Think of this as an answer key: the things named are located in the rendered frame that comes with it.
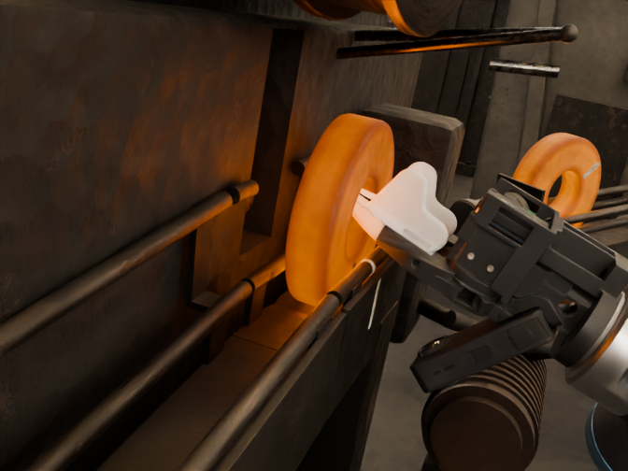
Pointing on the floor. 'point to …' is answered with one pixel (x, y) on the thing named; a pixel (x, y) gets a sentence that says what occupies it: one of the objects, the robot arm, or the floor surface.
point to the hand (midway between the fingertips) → (349, 202)
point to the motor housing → (486, 419)
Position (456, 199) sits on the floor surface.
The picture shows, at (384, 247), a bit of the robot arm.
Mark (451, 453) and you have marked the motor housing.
